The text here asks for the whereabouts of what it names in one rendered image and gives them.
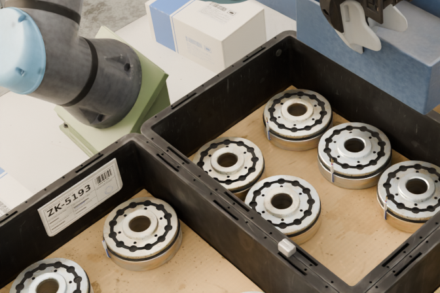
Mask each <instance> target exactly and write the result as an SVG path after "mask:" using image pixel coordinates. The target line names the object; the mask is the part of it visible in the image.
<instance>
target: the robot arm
mask: <svg viewBox="0 0 440 293"><path fill-rule="evenodd" d="M199 1H204V2H208V1H211V2H214V3H217V4H235V3H242V2H244V1H247V0H199ZM400 1H402V0H320V7H321V11H322V12H323V15H324V16H325V17H326V19H327V21H328V22H329V23H330V25H331V27H333V28H334V29H335V31H336V32H337V34H338V35H339V37H340V38H341V39H342V40H343V41H344V42H345V43H346V44H347V45H348V46H349V47H350V48H351V49H353V50H355V51H356V52H358V53H360V54H362V53H363V52H364V50H363V47H366V48H369V49H371V50H374V51H379V50H380V49H381V43H380V39H379V38H378V37H377V35H376V33H377V30H378V27H383V28H386V29H391V30H394V31H399V32H404V31H406V29H407V20H406V18H405V17H404V15H402V13H400V12H399V11H398V9H397V8H396V7H395V5H396V4H398V3H399V2H400ZM406 1H408V2H411V1H412V0H406ZM83 2H84V0H5V7H4V8H3V9H0V86H2V87H4V88H7V89H9V90H10V91H12V92H14V93H16V94H20V95H28V96H30V97H34V98H37V99H40V100H43V101H46V102H49V103H53V104H55V105H59V106H62V107H63V108H64V109H65V110H66V111H67V112H68V113H69V114H71V115H72V116H73V117H74V118H75V119H77V120H78V121H79V122H81V123H82V124H85V125H87V126H91V127H93V128H100V129H102V128H109V127H111V126H114V125H115V124H117V123H119V122H120V121H121V120H122V119H123V118H124V117H125V116H126V115H127V114H128V113H129V112H130V111H131V109H132V107H133V106H134V104H135V102H136V100H137V98H138V95H139V91H140V88H141V80H142V70H141V64H140V60H139V58H138V55H137V54H136V52H135V51H134V49H133V48H132V47H130V46H129V45H127V44H125V43H123V42H120V41H118V40H116V39H110V38H96V39H86V38H84V37H81V36H80V35H78V34H79V26H80V22H81V14H82V9H83Z"/></svg>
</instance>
